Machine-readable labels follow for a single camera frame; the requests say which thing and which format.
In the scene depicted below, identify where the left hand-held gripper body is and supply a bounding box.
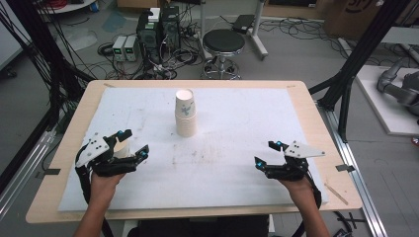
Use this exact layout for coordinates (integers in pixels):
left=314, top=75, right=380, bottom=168
left=74, top=131, right=139, bottom=178

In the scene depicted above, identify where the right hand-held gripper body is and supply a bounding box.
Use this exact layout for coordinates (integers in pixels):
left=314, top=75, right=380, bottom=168
left=264, top=140, right=327, bottom=182

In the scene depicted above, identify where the single white paper cup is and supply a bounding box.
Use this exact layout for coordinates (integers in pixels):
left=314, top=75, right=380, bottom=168
left=113, top=139, right=133, bottom=160

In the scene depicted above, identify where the stack of white paper cups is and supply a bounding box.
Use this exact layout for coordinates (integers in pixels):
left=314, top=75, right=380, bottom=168
left=174, top=88, right=198, bottom=138

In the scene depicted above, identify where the person's left hand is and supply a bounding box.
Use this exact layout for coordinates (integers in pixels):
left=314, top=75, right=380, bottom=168
left=88, top=171, right=126, bottom=200

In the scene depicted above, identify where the person's right hand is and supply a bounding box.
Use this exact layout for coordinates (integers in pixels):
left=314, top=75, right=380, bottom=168
left=277, top=177, right=314, bottom=202

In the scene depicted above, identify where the wooden table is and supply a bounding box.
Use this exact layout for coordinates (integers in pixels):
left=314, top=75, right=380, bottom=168
left=25, top=79, right=364, bottom=225

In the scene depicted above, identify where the white foam mat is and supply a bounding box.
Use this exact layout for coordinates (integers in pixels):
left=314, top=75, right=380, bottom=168
left=57, top=86, right=330, bottom=212

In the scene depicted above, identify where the thin wooden stick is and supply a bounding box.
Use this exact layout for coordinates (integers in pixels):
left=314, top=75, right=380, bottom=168
left=323, top=182, right=350, bottom=206

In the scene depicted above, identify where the white power strip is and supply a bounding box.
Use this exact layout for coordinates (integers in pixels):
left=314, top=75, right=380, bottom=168
left=152, top=63, right=174, bottom=76

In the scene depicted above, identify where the grey power supply unit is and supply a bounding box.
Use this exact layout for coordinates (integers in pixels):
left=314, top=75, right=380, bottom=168
left=125, top=35, right=140, bottom=63
left=112, top=35, right=128, bottom=62

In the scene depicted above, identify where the person's dark clothing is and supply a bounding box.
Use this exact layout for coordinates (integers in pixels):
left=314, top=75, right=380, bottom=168
left=127, top=214, right=271, bottom=237

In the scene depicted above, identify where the white platform board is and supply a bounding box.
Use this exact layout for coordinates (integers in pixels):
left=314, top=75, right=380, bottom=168
left=355, top=63, right=419, bottom=137

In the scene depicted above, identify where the black round stool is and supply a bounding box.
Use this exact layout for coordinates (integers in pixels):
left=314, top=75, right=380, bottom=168
left=201, top=29, right=246, bottom=81

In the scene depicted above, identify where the white metal stand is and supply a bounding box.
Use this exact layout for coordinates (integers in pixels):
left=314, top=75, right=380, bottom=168
left=197, top=0, right=269, bottom=61

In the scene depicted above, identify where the white box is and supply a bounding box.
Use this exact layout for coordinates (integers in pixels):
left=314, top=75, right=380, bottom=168
left=147, top=7, right=162, bottom=24

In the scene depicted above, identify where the black flat box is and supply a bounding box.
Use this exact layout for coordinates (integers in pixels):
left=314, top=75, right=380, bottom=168
left=231, top=14, right=255, bottom=35

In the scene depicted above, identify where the cardboard box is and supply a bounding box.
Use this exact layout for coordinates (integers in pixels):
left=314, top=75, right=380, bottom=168
left=323, top=0, right=385, bottom=41

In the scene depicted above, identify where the aluminium rail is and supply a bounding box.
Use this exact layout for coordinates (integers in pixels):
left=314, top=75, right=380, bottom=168
left=316, top=101, right=389, bottom=237
left=0, top=129, right=57, bottom=220

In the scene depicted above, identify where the black frame post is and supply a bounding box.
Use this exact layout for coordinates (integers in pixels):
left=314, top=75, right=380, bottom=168
left=4, top=0, right=87, bottom=136
left=308, top=0, right=411, bottom=143

